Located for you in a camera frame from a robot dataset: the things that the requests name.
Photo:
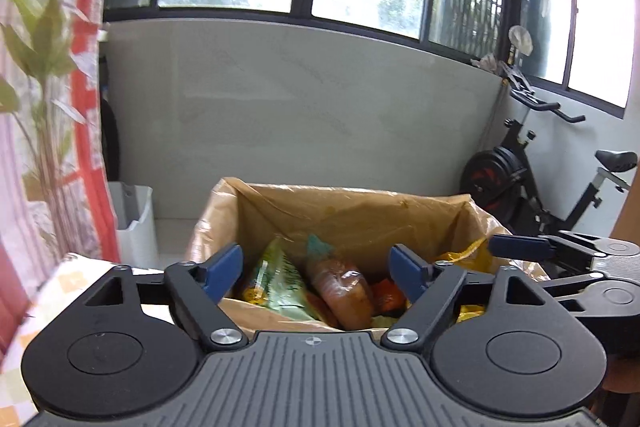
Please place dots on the white round cloth object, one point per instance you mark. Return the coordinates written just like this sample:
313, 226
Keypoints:
520, 38

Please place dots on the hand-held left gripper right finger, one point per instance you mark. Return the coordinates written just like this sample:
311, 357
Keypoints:
405, 272

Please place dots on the green yellow snack packet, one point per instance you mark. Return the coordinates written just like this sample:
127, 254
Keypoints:
280, 282

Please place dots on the white plastic bin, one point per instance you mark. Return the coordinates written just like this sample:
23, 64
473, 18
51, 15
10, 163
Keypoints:
135, 232

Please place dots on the checked flower tablecloth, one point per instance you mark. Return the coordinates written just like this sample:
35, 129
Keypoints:
55, 287

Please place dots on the black exercise bike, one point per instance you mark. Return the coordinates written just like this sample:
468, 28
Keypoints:
500, 177

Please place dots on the orange snack packet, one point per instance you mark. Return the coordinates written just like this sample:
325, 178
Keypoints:
387, 297

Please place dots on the brown cardboard box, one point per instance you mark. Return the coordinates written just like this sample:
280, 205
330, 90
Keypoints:
350, 217

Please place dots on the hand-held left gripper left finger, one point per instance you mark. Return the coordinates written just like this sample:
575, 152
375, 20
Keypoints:
225, 269

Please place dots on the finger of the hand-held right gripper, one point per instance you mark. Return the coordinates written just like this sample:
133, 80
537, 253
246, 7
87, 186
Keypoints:
520, 247
570, 285

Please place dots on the beige crumpled cloth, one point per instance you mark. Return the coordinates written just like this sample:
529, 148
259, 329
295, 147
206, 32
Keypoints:
487, 62

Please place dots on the clear bread packet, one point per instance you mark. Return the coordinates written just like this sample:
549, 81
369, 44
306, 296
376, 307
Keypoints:
345, 294

